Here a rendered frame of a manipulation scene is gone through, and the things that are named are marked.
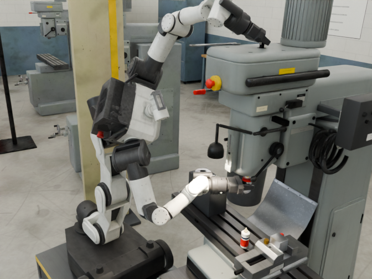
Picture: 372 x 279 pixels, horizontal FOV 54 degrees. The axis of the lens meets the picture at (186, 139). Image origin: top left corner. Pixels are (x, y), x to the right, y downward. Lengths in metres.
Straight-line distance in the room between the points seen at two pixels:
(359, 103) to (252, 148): 0.46
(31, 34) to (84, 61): 7.34
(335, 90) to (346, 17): 4.68
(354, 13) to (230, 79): 5.11
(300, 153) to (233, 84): 0.56
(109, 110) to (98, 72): 1.53
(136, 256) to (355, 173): 1.35
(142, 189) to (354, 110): 0.93
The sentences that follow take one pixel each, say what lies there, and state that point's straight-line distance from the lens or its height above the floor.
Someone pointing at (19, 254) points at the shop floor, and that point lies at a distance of 3.50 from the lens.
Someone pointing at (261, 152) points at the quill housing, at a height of 1.45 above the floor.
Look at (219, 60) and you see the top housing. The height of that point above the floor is 1.85.
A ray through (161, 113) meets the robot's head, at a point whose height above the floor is 1.61.
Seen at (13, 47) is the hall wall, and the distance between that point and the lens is 10.31.
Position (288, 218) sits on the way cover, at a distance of 2.10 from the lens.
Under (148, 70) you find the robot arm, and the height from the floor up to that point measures 1.75.
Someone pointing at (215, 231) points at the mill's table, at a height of 0.94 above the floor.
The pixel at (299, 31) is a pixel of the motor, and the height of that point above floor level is 1.96.
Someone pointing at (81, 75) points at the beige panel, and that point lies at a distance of 3.06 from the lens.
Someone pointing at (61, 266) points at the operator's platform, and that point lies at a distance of 2.65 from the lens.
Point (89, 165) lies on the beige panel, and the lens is 3.32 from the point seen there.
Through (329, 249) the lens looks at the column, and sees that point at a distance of 2.24.
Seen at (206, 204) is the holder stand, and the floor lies 1.02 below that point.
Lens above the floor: 2.09
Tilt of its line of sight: 22 degrees down
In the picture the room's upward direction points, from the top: 2 degrees clockwise
